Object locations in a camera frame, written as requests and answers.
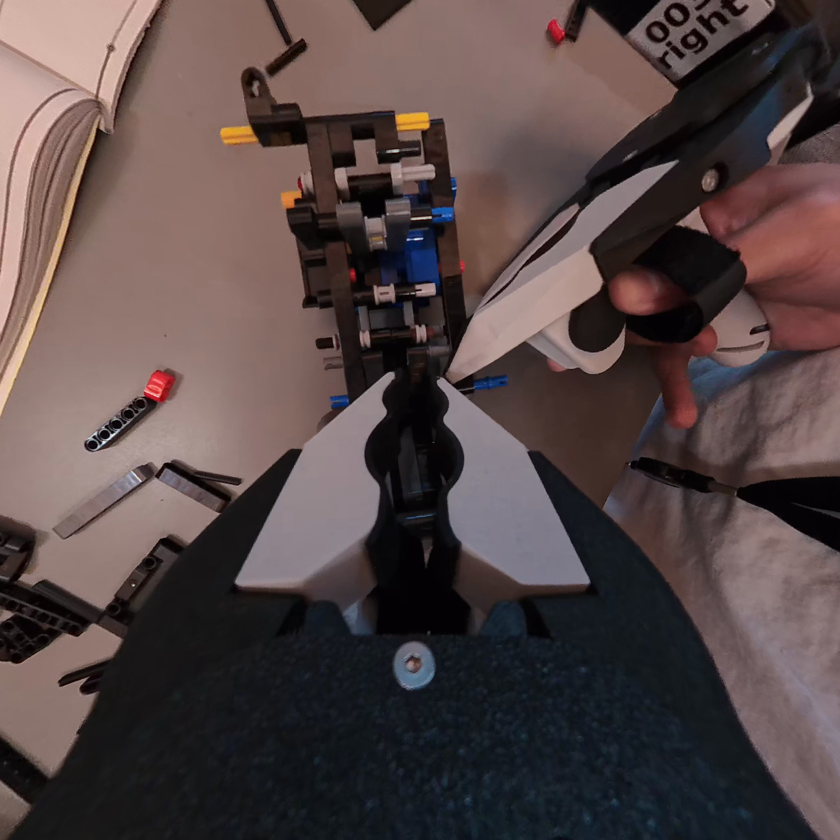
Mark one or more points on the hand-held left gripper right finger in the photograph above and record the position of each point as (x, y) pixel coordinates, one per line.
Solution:
(512, 512)

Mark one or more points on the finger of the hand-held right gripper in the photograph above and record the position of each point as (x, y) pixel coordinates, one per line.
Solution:
(538, 308)
(630, 197)

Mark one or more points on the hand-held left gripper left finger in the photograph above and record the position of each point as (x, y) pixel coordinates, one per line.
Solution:
(315, 512)

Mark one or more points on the lego truck chassis model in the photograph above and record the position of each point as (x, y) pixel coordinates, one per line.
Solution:
(341, 190)

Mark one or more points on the black lego tile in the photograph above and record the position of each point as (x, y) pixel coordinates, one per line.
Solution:
(193, 489)

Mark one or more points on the small red lego bush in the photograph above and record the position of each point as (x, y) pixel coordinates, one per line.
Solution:
(556, 31)

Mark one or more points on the black lego panel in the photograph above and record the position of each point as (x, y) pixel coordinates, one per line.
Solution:
(141, 584)

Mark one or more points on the black lego beam red bush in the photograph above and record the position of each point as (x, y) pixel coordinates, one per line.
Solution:
(121, 423)

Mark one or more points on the grey lego beam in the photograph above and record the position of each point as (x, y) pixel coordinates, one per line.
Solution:
(98, 502)

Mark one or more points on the thin black lego axle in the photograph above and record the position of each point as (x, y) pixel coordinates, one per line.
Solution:
(85, 676)

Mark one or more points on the pile of black lego pieces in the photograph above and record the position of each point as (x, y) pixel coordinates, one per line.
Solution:
(39, 610)

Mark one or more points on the dark blue square lego tile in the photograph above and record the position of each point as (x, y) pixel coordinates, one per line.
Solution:
(387, 12)

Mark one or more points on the short black lego axle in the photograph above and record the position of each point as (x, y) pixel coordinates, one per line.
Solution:
(287, 57)

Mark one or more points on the person's right hand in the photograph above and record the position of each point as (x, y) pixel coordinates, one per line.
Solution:
(787, 243)

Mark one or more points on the open instruction booklet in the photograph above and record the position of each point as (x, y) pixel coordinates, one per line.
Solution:
(39, 170)

